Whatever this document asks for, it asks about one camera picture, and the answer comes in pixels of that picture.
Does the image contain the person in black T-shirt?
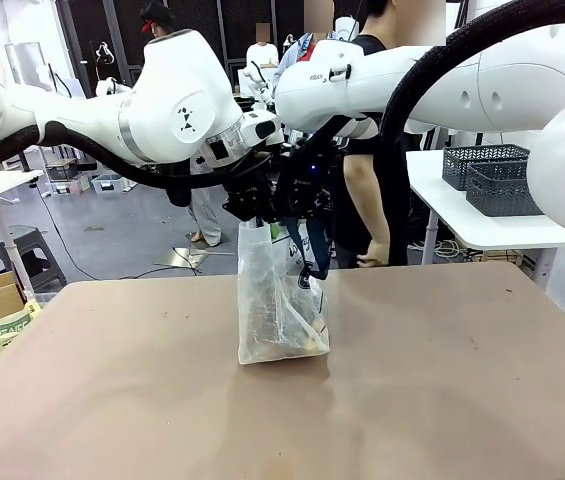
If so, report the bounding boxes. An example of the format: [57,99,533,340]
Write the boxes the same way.
[334,0,448,269]

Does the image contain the mannequin cream jacket black apron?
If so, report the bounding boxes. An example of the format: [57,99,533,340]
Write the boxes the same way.
[140,0,224,249]

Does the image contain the green and white sack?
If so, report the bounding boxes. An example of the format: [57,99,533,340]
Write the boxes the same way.
[0,299,44,362]

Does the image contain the clear plastic storage bin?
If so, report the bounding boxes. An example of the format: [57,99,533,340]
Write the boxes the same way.
[90,173,131,196]

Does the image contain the metal mannequin base plate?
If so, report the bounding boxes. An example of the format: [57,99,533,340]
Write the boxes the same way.
[171,245,236,269]

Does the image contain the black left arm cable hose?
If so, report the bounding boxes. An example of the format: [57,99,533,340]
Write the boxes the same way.
[0,119,263,208]

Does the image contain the grey plastic step stool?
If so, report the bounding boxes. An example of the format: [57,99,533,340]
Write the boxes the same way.
[0,225,69,292]

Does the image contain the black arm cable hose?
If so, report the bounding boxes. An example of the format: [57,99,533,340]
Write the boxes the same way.
[379,17,513,151]
[0,119,263,208]

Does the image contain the person in white T-shirt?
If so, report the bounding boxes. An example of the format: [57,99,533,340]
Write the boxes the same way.
[246,22,281,69]

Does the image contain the person's right forearm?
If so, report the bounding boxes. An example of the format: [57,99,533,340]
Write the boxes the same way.
[355,183,392,246]

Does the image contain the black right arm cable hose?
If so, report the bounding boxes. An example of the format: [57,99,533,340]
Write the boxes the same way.
[379,17,513,151]

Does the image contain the white reflector panel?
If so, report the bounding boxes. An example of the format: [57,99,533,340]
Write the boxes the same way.
[4,42,46,82]

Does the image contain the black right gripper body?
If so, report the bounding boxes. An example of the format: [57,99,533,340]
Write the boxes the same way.
[272,144,336,222]

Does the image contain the translucent shopping bag navy handles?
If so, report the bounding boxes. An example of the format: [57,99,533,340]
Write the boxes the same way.
[236,214,332,367]

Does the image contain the tan packaged item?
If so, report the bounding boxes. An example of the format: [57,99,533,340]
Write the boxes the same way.
[304,319,330,354]

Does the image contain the mannequin blue shirt red top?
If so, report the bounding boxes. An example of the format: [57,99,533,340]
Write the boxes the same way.
[273,32,316,77]

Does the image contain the large grey plastic basket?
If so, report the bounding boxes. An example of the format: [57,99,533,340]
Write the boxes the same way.
[465,160,544,218]

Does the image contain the white cable bundle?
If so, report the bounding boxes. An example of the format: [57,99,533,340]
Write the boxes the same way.
[411,239,479,263]

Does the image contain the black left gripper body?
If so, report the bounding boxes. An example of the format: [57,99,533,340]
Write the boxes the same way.
[220,154,276,224]

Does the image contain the person's right hand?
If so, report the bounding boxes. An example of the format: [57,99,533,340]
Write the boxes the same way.
[355,239,392,268]

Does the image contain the white side table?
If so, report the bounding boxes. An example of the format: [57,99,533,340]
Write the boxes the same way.
[405,149,565,266]

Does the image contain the black plastic crate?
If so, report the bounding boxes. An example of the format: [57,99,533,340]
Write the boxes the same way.
[45,159,81,182]

